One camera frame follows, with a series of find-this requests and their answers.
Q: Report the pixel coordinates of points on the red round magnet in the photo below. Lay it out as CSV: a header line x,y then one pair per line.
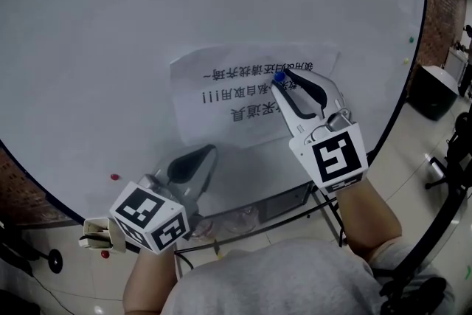
x,y
105,253
114,177

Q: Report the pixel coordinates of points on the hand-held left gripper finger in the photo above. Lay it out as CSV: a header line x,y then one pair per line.
x,y
186,166
208,180

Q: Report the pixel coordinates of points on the black caster wheel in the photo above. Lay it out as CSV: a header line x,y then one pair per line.
x,y
55,261

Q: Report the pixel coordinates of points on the black bin with white lid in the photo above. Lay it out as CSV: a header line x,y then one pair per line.
x,y
433,96

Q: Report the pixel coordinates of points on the clear plastic bag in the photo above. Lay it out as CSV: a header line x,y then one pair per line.
x,y
239,221

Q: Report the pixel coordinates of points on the person's left forearm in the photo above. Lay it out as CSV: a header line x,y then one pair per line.
x,y
147,280

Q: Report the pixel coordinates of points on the white marker holder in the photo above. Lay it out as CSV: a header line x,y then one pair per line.
x,y
110,232

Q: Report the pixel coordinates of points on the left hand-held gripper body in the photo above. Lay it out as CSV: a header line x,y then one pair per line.
x,y
147,214

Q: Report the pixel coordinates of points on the blue round magnet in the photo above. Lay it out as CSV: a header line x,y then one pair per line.
x,y
279,76

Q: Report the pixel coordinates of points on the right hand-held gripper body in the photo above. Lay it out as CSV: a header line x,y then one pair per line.
x,y
337,158

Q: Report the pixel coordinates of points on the large white whiteboard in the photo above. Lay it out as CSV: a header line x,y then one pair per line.
x,y
110,48

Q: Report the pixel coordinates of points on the black box cabinet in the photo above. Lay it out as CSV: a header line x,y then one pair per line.
x,y
284,203

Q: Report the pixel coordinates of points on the printed white sheet of paper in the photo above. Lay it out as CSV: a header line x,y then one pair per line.
x,y
206,118

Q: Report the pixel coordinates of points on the person's grey shirt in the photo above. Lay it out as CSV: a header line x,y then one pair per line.
x,y
280,280

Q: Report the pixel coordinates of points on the person's right forearm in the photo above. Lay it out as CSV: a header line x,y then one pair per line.
x,y
365,221

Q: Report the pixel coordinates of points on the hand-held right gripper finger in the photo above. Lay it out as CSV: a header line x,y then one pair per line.
x,y
315,90
289,114

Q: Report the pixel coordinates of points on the black office chair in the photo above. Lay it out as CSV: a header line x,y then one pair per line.
x,y
455,155

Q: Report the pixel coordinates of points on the white cabinet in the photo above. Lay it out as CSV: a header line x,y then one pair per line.
x,y
455,64

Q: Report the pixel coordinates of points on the black metal whiteboard stand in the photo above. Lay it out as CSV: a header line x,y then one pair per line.
x,y
280,222

